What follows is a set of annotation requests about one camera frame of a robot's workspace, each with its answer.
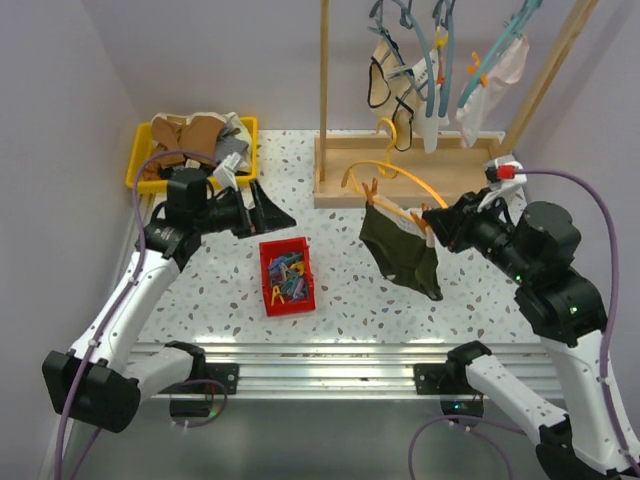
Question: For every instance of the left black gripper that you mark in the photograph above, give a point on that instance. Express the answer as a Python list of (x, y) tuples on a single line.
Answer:
[(263, 217)]

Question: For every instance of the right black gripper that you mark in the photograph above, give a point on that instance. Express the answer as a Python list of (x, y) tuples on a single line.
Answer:
[(453, 225)]

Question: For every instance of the dark green underwear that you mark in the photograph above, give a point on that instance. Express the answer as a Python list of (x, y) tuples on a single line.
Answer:
[(403, 253)]

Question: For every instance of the white lettered underwear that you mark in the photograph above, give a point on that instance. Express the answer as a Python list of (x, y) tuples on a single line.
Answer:
[(418, 111)]

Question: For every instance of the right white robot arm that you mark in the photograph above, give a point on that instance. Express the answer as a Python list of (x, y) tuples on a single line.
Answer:
[(565, 310)]

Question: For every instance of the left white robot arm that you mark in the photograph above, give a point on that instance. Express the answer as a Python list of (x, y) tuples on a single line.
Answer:
[(93, 381)]

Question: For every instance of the orange clothespin on grey hanger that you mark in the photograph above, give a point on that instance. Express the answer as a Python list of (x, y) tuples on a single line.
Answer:
[(441, 72)]

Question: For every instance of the beige black-trimmed underwear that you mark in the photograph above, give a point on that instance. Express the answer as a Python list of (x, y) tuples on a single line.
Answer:
[(393, 98)]

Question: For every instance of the pink white underwear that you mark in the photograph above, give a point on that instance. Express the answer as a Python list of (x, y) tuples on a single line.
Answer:
[(507, 72)]

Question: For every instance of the yellow clothespin on hanger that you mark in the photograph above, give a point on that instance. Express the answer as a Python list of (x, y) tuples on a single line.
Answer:
[(441, 37)]

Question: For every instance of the teal clothes hanger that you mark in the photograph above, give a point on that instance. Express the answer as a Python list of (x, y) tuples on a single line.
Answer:
[(513, 29)]

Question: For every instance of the colourful clothespins pile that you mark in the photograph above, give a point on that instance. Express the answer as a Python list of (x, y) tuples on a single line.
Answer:
[(287, 279)]

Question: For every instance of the red clothespin bin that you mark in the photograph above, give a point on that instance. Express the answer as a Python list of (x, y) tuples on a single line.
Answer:
[(273, 249)]

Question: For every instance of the wooden drying rack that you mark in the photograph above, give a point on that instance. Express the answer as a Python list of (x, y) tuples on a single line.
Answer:
[(343, 162)]

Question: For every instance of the pile of clothes in bin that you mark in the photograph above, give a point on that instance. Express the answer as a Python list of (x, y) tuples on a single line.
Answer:
[(211, 135)]

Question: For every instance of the yellow plastic bin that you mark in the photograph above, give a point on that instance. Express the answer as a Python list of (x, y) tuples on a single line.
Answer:
[(142, 148)]

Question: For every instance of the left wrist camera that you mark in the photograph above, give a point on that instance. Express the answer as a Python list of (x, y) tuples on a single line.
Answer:
[(225, 172)]

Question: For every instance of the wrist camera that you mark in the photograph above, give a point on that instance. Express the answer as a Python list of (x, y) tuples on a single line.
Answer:
[(504, 178), (225, 172)]

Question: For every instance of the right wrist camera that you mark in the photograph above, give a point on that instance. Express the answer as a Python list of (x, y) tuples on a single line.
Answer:
[(504, 178)]

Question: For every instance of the aluminium rail frame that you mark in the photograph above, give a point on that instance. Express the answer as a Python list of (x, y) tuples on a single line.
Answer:
[(365, 336)]

